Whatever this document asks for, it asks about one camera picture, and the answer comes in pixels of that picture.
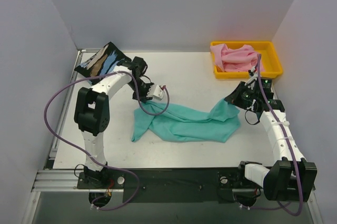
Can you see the aluminium front rail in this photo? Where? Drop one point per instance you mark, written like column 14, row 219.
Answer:
column 52, row 179

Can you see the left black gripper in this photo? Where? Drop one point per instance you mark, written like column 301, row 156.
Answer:
column 140, row 93

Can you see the yellow plastic tray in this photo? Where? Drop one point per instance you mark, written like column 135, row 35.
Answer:
column 270, row 63

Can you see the teal t shirt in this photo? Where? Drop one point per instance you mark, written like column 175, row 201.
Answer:
column 182, row 124

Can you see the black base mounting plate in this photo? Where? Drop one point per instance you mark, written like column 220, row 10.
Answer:
column 180, row 195

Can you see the folded black printed t shirt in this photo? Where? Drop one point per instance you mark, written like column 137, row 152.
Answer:
column 102, row 62

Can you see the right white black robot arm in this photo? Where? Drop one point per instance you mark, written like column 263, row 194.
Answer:
column 292, row 177

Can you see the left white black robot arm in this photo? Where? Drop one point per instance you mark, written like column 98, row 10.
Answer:
column 92, row 111

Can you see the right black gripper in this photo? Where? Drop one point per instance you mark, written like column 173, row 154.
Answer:
column 239, row 96

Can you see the pink t shirt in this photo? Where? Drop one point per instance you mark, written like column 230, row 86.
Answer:
column 240, row 59

